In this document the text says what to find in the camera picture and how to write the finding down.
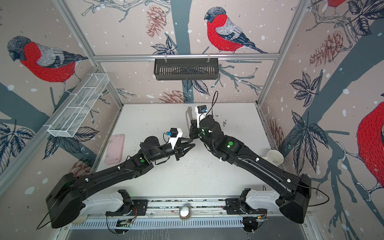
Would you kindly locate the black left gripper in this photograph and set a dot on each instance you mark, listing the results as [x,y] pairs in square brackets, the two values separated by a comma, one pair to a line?
[178,150]

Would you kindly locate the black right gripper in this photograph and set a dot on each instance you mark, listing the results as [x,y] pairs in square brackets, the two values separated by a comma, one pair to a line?
[194,135]

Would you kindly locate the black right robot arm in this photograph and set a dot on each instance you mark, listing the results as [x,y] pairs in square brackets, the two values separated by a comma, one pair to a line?
[290,194]

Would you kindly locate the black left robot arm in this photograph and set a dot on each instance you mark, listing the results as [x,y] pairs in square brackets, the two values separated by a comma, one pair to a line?
[65,201]

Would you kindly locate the silver push button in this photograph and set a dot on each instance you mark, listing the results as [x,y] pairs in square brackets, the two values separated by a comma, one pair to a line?
[185,212]

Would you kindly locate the black hanging basket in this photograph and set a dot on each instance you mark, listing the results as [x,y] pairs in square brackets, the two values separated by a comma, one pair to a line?
[186,69]

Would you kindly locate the white mug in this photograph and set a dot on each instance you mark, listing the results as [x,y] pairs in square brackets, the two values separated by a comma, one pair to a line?
[274,157]

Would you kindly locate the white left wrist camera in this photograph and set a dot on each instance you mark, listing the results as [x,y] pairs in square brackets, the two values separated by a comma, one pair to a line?
[174,134]

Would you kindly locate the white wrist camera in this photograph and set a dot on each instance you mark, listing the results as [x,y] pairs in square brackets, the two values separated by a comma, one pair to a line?
[201,112]
[174,134]

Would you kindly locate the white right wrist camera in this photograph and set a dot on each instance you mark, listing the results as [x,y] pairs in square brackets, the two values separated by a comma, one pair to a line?
[201,112]

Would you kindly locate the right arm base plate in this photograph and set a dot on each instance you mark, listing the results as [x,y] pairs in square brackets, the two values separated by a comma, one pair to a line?
[237,207]

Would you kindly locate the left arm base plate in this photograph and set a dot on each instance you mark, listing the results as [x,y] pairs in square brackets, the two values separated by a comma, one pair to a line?
[134,208]

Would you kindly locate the white wire mesh basket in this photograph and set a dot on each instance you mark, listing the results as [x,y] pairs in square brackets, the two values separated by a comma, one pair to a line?
[71,118]

